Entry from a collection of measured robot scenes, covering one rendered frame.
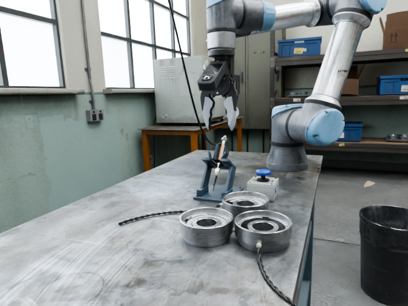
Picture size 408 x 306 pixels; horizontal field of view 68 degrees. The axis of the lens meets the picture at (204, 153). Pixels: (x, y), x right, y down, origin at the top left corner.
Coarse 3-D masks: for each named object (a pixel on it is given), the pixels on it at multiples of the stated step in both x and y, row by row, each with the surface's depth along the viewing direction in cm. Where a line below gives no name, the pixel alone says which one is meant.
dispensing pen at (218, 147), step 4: (224, 136) 86; (224, 140) 85; (216, 144) 84; (220, 144) 83; (216, 148) 83; (220, 148) 83; (216, 152) 83; (216, 156) 82; (216, 160) 83; (220, 164) 83; (216, 168) 83; (216, 172) 82; (216, 176) 82
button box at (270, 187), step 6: (252, 180) 81; (258, 180) 80; (264, 180) 79; (270, 180) 80; (276, 180) 80; (252, 186) 79; (258, 186) 78; (264, 186) 77; (270, 186) 77; (276, 186) 79; (264, 192) 78; (270, 192) 77; (276, 192) 80; (270, 198) 77
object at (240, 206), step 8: (232, 192) 73; (240, 192) 73; (248, 192) 73; (256, 192) 72; (224, 200) 67; (240, 200) 71; (248, 200) 70; (264, 200) 70; (224, 208) 67; (232, 208) 65; (240, 208) 64; (248, 208) 63; (256, 208) 64; (264, 208) 65
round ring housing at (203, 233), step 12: (180, 216) 59; (192, 216) 62; (228, 216) 61; (180, 228) 57; (192, 228) 54; (204, 228) 54; (216, 228) 54; (228, 228) 56; (192, 240) 56; (204, 240) 54; (216, 240) 54
